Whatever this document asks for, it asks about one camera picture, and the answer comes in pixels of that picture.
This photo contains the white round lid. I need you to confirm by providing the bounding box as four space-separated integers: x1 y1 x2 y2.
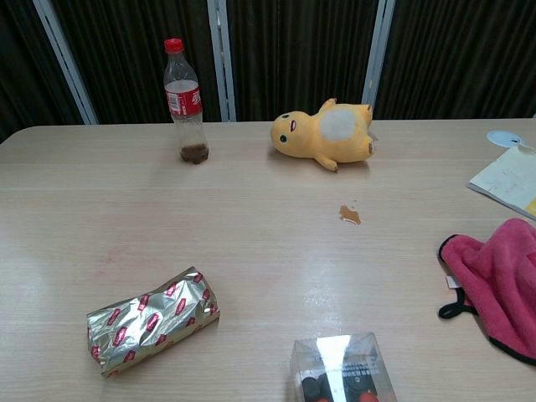
486 129 529 148

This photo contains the cola bottle red cap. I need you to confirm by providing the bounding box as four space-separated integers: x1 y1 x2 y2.
162 38 210 165

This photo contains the yellow plush duck toy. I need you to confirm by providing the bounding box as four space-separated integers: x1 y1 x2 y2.
270 97 377 173

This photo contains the pink cloth black trim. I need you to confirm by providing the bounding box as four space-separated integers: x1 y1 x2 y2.
437 217 536 366

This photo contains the silver foil snack bag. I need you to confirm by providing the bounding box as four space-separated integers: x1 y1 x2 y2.
85 265 222 379

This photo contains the white partition post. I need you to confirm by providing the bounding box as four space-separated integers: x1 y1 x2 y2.
206 0 239 123
32 0 99 126
362 0 396 120

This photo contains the white yellow book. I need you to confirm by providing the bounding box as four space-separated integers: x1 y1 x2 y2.
466 145 536 222

